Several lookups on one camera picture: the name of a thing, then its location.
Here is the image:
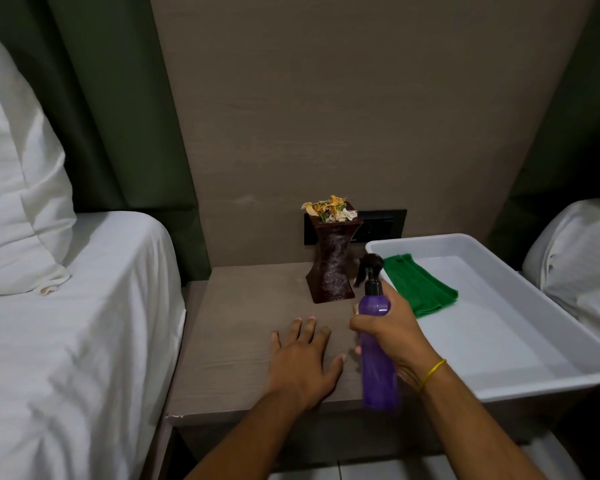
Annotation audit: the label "yellow rubber wristband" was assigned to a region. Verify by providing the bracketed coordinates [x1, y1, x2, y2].
[419, 359, 448, 393]

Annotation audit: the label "person's left forearm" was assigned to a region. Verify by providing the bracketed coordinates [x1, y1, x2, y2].
[184, 390, 308, 480]

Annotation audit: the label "bed with white sheet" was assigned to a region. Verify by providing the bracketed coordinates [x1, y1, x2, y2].
[522, 198, 600, 355]
[0, 211, 187, 480]

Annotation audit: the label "dark red vase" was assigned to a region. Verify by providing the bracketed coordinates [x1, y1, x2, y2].
[305, 202, 365, 304]

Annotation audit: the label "purple spray bottle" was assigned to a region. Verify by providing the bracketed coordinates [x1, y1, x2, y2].
[353, 253, 401, 411]

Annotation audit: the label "person's right hand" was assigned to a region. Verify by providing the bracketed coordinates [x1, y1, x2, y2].
[349, 281, 446, 391]

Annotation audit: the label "person's right forearm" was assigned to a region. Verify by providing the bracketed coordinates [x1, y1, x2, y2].
[419, 362, 548, 480]

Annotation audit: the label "person's left hand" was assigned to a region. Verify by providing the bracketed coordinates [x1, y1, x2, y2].
[264, 317, 347, 412]

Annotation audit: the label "green cloth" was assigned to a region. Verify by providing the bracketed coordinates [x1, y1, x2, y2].
[382, 253, 459, 319]

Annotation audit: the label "wooden bedside table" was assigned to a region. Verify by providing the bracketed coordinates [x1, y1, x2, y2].
[150, 262, 596, 480]

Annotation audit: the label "white plastic tray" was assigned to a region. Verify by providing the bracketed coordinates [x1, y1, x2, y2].
[365, 233, 600, 403]

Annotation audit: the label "white pillow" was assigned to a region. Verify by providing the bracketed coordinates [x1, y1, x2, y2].
[0, 10, 77, 297]

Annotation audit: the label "green padded headboard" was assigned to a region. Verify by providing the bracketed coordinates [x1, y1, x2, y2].
[487, 0, 600, 270]
[0, 0, 212, 284]

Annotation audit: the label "dried flowers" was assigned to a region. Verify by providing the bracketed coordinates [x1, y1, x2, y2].
[301, 195, 359, 224]

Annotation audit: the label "black wall socket panel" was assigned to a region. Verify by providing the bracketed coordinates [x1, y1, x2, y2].
[304, 210, 408, 246]

